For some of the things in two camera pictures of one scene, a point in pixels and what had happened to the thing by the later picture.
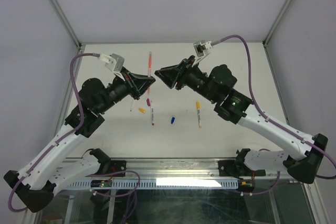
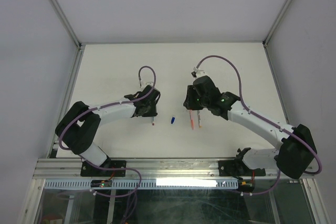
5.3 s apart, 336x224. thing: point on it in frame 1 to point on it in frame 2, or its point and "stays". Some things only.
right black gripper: [169, 75] to [188, 103]
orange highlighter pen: [149, 68] to [191, 119]
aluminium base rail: [176, 170] stays
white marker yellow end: [198, 105] stays
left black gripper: [132, 81] to [153, 113]
